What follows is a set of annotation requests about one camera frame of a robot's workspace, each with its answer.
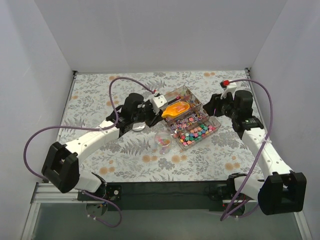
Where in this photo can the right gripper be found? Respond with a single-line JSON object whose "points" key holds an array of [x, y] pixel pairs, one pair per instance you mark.
{"points": [[213, 106]]}

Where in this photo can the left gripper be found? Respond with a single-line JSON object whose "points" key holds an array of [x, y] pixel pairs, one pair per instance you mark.
{"points": [[152, 118]]}

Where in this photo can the silver round jar lid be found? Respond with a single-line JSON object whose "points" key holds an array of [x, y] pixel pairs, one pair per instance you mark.
{"points": [[137, 127]]}

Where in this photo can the clear compartment candy box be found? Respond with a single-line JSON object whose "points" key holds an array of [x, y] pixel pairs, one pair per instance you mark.
{"points": [[191, 126]]}

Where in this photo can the clear plastic jar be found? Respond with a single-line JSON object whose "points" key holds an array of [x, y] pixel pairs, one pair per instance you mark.
{"points": [[163, 142]]}

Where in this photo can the yellow plastic scoop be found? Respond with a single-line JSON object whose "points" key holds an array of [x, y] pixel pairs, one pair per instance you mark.
{"points": [[175, 109]]}

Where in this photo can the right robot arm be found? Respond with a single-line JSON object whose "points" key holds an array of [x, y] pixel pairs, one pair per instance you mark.
{"points": [[283, 190]]}

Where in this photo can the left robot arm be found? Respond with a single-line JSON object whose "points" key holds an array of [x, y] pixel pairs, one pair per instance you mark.
{"points": [[62, 163]]}

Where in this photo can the floral patterned table mat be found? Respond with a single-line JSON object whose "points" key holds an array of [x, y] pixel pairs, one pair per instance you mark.
{"points": [[135, 157]]}

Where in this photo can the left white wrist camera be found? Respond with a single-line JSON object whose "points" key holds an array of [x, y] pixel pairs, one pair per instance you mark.
{"points": [[158, 101]]}

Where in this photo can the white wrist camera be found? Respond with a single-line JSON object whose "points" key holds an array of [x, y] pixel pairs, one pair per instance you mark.
{"points": [[229, 87], [158, 101]]}

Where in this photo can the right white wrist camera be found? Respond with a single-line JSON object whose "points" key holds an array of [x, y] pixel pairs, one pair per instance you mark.
{"points": [[229, 87]]}

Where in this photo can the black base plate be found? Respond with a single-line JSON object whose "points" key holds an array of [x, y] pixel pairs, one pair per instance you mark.
{"points": [[168, 195]]}

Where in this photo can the aluminium frame rail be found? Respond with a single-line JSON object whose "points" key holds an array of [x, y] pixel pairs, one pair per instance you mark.
{"points": [[154, 211]]}

